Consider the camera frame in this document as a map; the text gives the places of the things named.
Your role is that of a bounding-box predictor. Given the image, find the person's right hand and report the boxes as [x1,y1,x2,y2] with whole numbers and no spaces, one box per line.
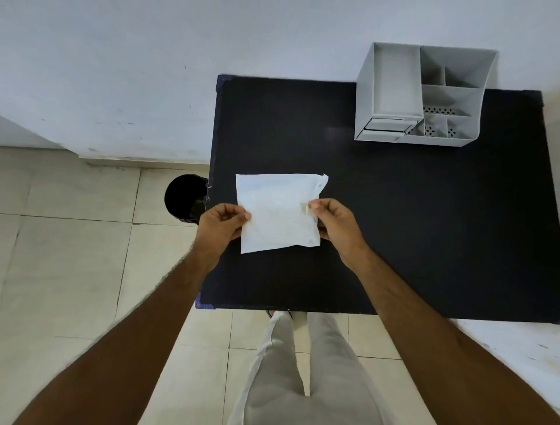
[308,198,369,270]

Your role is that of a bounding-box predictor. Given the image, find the person's left hand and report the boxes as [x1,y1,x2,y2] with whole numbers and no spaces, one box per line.
[192,203,253,271]

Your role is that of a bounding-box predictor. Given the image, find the person's left forearm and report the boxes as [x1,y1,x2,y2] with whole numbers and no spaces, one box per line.
[13,252,211,425]

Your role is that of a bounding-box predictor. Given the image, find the person's right forearm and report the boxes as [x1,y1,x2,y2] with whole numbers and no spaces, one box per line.
[346,245,560,425]

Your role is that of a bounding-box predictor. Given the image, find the black waste bin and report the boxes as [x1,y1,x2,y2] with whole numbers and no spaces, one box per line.
[164,174,210,225]

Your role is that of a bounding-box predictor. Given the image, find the black table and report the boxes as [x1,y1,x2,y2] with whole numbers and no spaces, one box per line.
[195,74,560,325]

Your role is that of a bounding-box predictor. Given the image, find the grey plastic desk organizer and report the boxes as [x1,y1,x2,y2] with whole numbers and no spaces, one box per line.
[354,42,499,147]

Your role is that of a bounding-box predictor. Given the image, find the person's beige trousers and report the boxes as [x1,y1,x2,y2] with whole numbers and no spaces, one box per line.
[227,311,394,425]

